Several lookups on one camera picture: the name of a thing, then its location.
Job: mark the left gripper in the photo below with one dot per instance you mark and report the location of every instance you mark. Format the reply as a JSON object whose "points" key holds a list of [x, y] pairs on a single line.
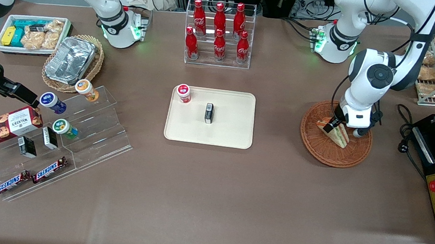
{"points": [[339, 111]]}

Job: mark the triangular sandwich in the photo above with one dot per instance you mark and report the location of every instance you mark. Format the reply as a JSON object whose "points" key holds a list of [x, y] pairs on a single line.
{"points": [[341, 138]]}

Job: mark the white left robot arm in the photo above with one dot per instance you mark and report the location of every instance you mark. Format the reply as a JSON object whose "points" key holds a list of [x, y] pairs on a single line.
{"points": [[372, 73]]}

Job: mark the round brown wicker basket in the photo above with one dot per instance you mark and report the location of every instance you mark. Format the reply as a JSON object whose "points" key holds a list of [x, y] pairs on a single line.
{"points": [[319, 149]]}

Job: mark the oval light wicker basket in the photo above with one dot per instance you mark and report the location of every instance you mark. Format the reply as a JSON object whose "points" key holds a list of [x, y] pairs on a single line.
{"points": [[96, 65]]}

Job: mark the beige plastic tray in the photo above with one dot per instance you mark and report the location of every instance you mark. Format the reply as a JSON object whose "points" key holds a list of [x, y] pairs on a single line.
{"points": [[228, 131]]}

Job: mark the blue-lid small jar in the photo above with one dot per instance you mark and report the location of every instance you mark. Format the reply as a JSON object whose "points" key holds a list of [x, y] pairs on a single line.
{"points": [[52, 101]]}

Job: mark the small black box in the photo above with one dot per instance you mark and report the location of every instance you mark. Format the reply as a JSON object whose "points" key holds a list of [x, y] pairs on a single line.
{"points": [[209, 114], [50, 138], [27, 147]]}

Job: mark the white rectangular bin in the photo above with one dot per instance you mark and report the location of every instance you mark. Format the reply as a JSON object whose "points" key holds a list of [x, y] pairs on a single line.
{"points": [[1, 47]]}

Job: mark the green-lid small jar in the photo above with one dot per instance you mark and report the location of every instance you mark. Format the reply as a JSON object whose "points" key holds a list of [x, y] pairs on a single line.
{"points": [[64, 128]]}

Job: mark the teal small box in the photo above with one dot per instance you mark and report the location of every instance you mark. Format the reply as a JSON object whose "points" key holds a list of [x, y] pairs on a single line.
{"points": [[28, 22], [17, 37]]}

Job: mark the aluminium foil container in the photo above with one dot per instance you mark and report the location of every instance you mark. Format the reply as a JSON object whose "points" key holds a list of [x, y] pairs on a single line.
{"points": [[70, 60]]}

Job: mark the yellow small box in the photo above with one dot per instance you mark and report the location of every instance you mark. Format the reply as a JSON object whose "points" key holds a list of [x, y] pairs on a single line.
{"points": [[8, 35]]}

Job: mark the orange-lid small jar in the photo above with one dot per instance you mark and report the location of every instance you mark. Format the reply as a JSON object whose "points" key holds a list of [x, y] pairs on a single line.
{"points": [[85, 88]]}

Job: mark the Snickers chocolate bar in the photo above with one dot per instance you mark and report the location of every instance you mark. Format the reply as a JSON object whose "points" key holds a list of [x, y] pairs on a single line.
{"points": [[12, 183], [49, 170]]}

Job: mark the clear acrylic stepped display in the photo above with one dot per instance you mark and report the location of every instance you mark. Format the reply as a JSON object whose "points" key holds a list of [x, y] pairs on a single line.
{"points": [[99, 134]]}

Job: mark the red cola bottle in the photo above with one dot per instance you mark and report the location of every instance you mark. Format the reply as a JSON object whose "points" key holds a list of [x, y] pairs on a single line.
{"points": [[199, 17], [219, 19], [239, 19], [219, 48], [191, 45], [242, 49]]}

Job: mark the clear acrylic bottle rack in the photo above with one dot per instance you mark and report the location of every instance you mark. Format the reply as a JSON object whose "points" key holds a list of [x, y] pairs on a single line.
{"points": [[206, 62]]}

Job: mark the red-lid small jar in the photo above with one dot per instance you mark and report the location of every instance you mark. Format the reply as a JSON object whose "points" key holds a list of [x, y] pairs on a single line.
{"points": [[183, 92]]}

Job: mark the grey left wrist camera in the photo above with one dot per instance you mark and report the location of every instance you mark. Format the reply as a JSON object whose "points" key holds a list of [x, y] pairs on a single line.
{"points": [[359, 133]]}

